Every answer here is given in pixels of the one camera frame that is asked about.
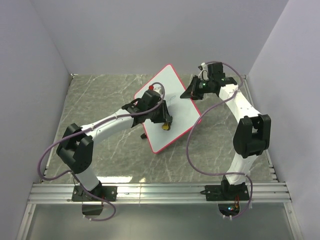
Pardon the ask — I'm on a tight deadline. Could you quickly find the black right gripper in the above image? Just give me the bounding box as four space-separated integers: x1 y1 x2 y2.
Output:
180 76 213 102

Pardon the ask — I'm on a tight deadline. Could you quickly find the yellow whiteboard eraser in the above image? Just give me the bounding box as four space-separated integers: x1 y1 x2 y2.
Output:
161 122 171 131

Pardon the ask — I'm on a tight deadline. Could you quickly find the red framed whiteboard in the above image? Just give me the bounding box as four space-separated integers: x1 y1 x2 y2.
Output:
134 64 201 154

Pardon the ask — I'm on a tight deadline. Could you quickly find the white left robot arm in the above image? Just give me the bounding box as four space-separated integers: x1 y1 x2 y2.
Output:
56 95 173 201

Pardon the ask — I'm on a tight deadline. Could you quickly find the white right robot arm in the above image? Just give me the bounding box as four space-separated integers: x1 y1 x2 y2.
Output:
180 74 272 201

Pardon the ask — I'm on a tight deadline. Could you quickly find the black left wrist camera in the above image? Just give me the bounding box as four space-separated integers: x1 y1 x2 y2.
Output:
140 85 161 111

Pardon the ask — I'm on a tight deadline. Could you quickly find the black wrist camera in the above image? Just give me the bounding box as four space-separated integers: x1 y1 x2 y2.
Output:
140 85 161 111
198 62 226 81

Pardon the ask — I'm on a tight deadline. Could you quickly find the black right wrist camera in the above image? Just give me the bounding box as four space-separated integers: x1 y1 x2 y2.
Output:
198 62 226 81

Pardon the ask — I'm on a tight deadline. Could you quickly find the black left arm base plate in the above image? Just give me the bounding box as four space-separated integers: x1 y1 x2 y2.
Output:
71 185 118 202

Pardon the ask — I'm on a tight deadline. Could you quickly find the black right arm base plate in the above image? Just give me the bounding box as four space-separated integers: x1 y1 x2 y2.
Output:
200 183 250 202

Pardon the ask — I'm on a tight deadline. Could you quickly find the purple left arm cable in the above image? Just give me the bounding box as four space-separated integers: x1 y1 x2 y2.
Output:
37 81 166 222

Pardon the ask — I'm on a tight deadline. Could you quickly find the aluminium front rail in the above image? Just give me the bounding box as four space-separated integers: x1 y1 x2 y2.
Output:
27 182 292 205

